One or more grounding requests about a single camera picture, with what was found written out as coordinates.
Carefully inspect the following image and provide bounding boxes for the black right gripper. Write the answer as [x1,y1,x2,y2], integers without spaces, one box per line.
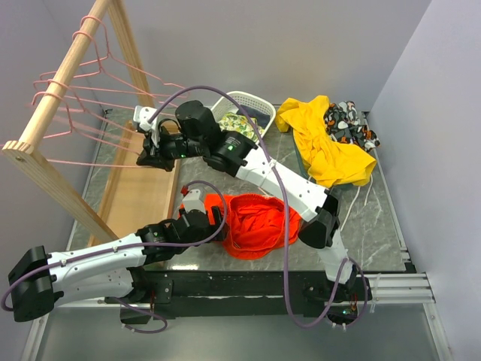
[135,124,205,174]

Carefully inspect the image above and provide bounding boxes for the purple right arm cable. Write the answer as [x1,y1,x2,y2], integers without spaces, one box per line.
[148,85,369,329]

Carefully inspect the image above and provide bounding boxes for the pink wire hanger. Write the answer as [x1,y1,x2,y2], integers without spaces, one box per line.
[80,8,184,106]
[32,69,187,114]
[21,90,140,156]
[37,156,148,169]

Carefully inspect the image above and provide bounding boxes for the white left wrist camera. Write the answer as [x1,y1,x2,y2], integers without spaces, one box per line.
[181,186,206,214]

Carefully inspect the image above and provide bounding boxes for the white plastic laundry basket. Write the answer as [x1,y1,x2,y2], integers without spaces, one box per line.
[211,91,276,131]

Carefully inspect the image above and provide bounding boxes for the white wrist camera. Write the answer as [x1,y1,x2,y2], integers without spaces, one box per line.
[181,186,206,214]
[132,105,160,147]

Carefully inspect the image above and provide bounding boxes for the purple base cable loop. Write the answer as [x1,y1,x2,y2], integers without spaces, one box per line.
[112,296,169,335]

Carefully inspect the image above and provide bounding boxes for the white drawstring cord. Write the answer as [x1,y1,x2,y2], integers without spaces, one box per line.
[337,176,375,233]

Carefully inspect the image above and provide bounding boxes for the yellow garment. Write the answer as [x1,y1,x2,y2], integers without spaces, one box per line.
[275,95,377,188]

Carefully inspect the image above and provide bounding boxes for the orange mesh shorts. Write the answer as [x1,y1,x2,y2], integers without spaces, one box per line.
[222,193,285,260]

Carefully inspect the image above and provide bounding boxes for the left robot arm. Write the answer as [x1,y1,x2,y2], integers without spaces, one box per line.
[1,206,227,323]

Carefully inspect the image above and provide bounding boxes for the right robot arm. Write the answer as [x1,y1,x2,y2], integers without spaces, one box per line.
[132,92,366,302]

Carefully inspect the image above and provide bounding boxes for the black white orange patterned garment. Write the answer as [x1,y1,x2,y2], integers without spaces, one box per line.
[324,101,380,153]

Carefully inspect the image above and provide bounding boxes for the lemon print garment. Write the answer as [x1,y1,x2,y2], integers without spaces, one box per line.
[218,112,259,143]

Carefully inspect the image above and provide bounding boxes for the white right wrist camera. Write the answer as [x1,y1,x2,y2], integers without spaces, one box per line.
[132,105,160,147]

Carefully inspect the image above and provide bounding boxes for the dark navy garment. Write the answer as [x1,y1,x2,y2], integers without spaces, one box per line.
[243,106,271,129]

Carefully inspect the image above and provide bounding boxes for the wooden clothes rack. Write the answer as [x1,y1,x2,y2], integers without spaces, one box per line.
[2,0,187,265]

